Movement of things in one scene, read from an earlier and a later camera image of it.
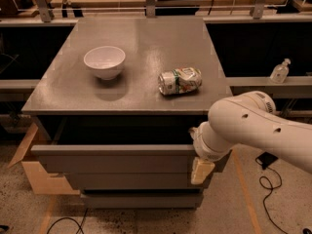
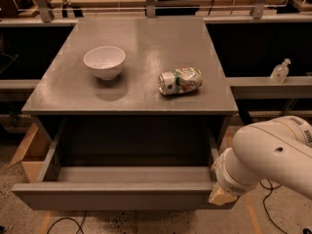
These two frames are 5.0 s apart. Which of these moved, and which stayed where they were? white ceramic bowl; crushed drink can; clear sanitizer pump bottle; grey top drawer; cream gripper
Moved: cream gripper; grey top drawer
Stayed: crushed drink can; clear sanitizer pump bottle; white ceramic bowl
